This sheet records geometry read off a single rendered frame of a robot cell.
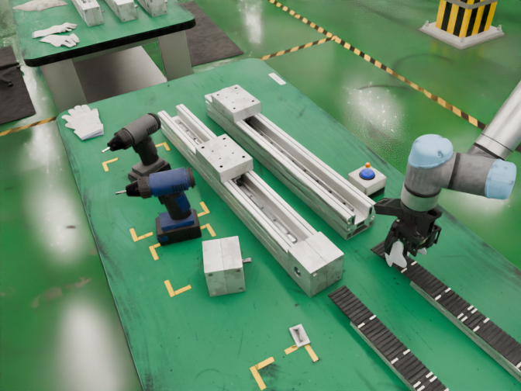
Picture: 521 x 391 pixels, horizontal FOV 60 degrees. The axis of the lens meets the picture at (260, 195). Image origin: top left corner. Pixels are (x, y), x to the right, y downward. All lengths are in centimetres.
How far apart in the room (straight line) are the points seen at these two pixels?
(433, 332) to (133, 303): 70
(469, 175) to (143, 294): 79
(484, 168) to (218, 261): 60
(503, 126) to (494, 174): 16
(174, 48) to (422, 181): 208
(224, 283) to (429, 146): 56
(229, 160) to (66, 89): 159
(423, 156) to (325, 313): 43
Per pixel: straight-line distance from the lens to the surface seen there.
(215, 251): 111
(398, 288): 117
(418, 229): 105
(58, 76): 272
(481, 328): 111
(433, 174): 94
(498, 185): 95
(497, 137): 107
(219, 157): 133
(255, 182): 129
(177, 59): 282
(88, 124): 185
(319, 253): 109
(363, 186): 132
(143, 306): 117
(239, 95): 162
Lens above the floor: 170
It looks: 42 degrees down
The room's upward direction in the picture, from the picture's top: 5 degrees counter-clockwise
